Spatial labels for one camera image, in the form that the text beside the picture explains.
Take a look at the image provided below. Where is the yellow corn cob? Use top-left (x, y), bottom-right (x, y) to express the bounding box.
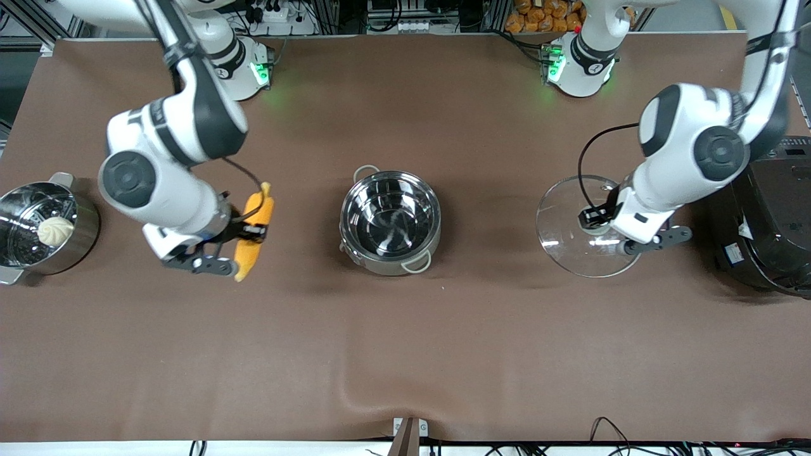
top-left (234, 182), bottom-right (275, 282)

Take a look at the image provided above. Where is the glass pot lid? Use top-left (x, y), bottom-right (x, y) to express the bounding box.
top-left (536, 175), bottom-right (642, 279)

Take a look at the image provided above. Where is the stainless steel steamer pot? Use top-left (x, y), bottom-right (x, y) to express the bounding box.
top-left (0, 172), bottom-right (101, 286)

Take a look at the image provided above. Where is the black rice cooker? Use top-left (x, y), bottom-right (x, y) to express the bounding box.
top-left (710, 136), bottom-right (811, 298)

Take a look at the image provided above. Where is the white steamed bun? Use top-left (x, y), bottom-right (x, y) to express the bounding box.
top-left (37, 217), bottom-right (75, 247)

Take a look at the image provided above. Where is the box of orange snacks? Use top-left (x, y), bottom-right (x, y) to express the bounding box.
top-left (505, 0), bottom-right (585, 34)

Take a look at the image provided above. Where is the white power strip with plugs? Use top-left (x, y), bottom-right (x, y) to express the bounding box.
top-left (244, 0), bottom-right (293, 23)

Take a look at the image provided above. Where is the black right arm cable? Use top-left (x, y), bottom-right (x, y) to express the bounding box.
top-left (136, 0), bottom-right (265, 224)

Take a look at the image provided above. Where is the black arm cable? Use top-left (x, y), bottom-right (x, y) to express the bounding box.
top-left (577, 0), bottom-right (800, 211)
top-left (136, 0), bottom-right (265, 224)

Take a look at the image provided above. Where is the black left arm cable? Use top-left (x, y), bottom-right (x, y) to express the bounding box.
top-left (577, 0), bottom-right (800, 211)

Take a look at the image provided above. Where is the black looped cable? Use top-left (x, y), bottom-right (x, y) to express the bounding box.
top-left (589, 416), bottom-right (635, 456)

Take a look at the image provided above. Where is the metal table edge bracket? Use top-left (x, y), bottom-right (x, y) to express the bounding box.
top-left (392, 417), bottom-right (429, 456)

